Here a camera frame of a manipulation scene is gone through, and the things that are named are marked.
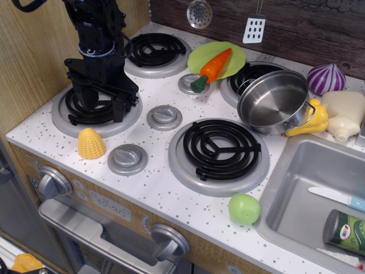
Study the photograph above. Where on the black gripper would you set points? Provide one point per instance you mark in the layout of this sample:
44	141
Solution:
91	75

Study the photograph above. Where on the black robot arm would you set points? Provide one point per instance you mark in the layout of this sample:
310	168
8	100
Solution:
99	25

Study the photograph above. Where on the green plastic plate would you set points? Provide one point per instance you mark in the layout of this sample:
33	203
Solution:
204	53

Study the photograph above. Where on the orange toy carrot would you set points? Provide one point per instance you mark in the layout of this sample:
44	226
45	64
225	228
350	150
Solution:
211	70

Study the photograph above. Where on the front left burner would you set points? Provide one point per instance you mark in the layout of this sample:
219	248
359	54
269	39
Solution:
60	112

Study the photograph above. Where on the burner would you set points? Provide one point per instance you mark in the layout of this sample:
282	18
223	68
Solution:
156	55
218	157
232	87
60	112

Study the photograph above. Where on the yellow toy corn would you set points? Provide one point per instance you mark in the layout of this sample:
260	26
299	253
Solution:
90	144

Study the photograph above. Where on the middle silver stovetop knob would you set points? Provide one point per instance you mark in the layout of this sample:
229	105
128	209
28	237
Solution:
164	118

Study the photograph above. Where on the silver stovetop knob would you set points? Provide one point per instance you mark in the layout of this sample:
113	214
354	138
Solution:
127	160
164	118
185	81

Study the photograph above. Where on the bottom silver stovetop knob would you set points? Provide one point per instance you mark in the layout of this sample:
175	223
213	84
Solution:
127	160

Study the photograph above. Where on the back left burner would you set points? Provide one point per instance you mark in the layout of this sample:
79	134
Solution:
156	55

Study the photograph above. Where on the top silver stovetop knob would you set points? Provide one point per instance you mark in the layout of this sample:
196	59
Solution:
185	81

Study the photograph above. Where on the left oven front knob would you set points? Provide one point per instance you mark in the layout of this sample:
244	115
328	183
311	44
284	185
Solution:
53	183

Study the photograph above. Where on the oven knob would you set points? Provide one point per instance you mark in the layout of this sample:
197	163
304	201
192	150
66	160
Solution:
168	242
53	183

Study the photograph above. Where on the back right burner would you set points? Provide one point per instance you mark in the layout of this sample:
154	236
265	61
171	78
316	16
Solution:
232	87

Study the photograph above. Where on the front right burner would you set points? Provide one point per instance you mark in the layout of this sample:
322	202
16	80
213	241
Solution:
218	157

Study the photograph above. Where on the hanging silver strainer ladle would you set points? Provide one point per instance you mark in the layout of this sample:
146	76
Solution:
199	14

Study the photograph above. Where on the right oven front knob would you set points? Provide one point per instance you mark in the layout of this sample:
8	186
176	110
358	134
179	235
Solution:
168	242

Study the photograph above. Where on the hanging white slotted spatula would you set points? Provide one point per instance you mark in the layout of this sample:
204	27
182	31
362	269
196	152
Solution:
255	26

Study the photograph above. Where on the stainless steel pot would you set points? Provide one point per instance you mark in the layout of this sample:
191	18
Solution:
276	103

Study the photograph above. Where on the green toy apple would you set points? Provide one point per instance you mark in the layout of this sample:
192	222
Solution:
244	208

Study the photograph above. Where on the yellow object bottom left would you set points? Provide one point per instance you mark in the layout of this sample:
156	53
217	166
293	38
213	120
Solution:
26	262

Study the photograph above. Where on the yellow toy bell pepper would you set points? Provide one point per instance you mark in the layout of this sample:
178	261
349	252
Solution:
317	117

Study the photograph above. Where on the purple toy onion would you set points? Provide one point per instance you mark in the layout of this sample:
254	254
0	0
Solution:
325	78

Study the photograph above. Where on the silver sink basin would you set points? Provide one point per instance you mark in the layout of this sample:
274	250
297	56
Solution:
292	217

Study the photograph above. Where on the cream toy squeeze bottle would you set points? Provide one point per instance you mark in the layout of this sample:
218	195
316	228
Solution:
345	113

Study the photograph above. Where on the green toy can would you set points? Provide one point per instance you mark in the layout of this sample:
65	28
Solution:
344	231

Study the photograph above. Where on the silver oven door handle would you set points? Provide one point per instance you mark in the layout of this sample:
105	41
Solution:
95	243

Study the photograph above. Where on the toy knife blue handle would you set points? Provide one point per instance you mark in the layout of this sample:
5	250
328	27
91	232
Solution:
350	201

